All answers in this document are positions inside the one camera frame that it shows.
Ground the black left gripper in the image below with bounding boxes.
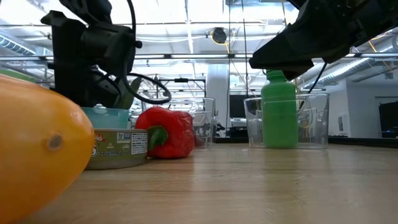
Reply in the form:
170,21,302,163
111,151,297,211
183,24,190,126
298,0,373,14
51,11,122,108

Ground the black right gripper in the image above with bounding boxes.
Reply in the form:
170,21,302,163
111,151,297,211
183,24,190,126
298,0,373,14
248,0,358,81

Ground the green plastic squeeze bottle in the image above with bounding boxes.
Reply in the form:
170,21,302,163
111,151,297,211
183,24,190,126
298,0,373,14
260,70,299,149

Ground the yellow orange mango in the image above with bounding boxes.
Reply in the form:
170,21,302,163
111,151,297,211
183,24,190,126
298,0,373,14
0,73,96,224

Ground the tin can green label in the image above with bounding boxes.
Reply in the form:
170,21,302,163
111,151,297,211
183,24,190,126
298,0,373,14
84,128,149,171

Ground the red bell pepper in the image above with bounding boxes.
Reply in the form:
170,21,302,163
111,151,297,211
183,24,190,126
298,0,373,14
134,106,196,160

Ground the teal plastic bin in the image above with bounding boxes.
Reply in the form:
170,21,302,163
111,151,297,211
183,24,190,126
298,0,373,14
81,106,131,130

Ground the clear plastic bin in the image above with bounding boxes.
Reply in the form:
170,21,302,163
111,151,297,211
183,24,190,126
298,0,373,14
243,92,330,150
141,97,216,149

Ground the small potted green plant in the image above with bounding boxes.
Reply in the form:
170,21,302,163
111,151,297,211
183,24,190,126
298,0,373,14
120,77,143,110

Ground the black monitor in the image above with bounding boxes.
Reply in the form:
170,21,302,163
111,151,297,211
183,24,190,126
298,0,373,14
229,95,248,119

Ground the black metal rack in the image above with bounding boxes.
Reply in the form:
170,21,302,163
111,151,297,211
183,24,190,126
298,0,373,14
155,77,207,100

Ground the black cabinet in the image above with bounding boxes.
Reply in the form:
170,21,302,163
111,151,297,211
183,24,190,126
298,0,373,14
378,101,398,139

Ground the black cord reel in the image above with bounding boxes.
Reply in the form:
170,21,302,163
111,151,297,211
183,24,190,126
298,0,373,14
212,27,228,45

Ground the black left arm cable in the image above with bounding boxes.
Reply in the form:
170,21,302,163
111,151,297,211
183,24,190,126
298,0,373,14
123,0,172,106

